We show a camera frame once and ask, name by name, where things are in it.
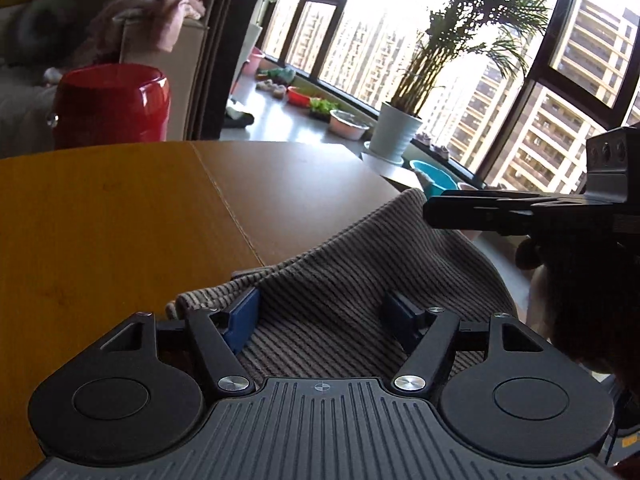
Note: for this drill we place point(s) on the dark sliding door frame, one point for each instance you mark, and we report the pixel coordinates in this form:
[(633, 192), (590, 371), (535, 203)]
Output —
[(220, 60)]

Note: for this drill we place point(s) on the dark window frame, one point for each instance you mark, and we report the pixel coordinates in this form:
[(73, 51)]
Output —
[(557, 50)]

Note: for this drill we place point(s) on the beige sofa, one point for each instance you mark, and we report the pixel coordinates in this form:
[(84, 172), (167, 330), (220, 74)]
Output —
[(20, 110)]

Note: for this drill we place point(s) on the pink plant pot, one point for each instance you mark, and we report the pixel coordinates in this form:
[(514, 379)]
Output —
[(470, 186)]

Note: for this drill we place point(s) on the person's right hand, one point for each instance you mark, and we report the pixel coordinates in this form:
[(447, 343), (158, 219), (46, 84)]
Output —
[(585, 300)]

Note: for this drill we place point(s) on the red bowl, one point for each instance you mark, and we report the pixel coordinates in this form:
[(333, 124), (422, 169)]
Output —
[(300, 96)]

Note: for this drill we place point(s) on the steel bowl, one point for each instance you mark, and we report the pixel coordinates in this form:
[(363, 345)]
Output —
[(350, 126)]

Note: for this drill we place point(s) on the white plant pot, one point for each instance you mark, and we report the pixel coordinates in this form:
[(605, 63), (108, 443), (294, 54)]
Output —
[(395, 132)]

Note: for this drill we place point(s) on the pile of pink clothes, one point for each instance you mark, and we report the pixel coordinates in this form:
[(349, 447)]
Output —
[(145, 10)]

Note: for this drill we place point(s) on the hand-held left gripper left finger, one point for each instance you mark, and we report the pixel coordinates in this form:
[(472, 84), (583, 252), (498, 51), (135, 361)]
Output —
[(245, 317)]

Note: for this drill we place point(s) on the dark sock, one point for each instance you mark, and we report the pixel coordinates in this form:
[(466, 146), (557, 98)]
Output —
[(239, 119)]

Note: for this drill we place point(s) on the palm plant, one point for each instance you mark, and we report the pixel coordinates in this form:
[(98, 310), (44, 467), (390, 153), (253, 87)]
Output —
[(450, 35)]

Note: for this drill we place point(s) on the red round stool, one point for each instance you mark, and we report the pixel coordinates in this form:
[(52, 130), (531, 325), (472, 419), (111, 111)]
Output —
[(110, 110)]

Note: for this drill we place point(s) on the blue plastic basin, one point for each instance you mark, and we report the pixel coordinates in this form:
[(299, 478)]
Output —
[(432, 174)]

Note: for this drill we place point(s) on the small green toys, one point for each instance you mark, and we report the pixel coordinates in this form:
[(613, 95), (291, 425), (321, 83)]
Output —
[(277, 79)]

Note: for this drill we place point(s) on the cardboard box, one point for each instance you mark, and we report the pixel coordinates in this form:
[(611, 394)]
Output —
[(185, 80)]

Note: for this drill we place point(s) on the grey neck pillow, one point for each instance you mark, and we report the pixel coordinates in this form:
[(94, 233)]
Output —
[(42, 25)]

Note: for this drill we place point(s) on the small succulent pot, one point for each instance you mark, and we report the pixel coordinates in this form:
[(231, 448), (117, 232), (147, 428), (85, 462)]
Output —
[(441, 150), (425, 138)]

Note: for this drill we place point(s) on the white pot saucer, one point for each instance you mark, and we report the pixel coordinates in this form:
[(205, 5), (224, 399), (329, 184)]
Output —
[(372, 152)]

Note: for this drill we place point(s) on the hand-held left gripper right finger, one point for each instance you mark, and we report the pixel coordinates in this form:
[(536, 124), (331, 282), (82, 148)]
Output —
[(397, 317)]

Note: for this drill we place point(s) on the striped grey-brown garment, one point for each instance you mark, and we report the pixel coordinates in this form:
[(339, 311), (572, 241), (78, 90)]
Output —
[(325, 280)]

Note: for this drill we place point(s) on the green leafy vegetables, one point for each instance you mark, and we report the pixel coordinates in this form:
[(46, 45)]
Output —
[(325, 106)]

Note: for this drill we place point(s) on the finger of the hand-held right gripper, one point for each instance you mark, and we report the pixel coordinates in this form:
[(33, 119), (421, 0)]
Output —
[(480, 217), (500, 196)]

